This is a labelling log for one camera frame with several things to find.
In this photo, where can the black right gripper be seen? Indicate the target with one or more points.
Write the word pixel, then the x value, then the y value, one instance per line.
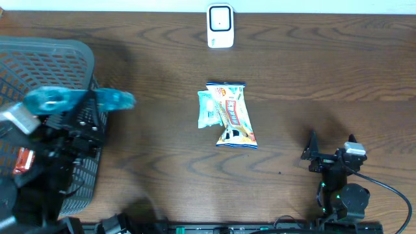
pixel 311 152

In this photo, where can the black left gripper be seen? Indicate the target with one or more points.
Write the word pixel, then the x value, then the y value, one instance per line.
pixel 63 138

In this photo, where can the red orange snack bar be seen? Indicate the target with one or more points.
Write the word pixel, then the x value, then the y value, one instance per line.
pixel 24 161

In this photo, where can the teal mouthwash bottle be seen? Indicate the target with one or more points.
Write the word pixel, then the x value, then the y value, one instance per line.
pixel 48 100

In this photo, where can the yellow snack bag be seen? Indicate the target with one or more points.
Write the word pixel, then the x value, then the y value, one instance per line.
pixel 229 100

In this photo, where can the pale teal snack packet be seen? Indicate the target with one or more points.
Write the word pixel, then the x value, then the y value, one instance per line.
pixel 208 114

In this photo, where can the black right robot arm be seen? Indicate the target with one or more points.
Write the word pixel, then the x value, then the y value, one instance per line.
pixel 340 200

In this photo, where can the white barcode scanner box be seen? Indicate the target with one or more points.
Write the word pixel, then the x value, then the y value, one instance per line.
pixel 220 26

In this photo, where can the grey plastic lattice basket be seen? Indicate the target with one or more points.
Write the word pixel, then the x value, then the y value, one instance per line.
pixel 28 63

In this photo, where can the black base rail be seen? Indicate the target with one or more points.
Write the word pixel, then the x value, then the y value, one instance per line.
pixel 123 224

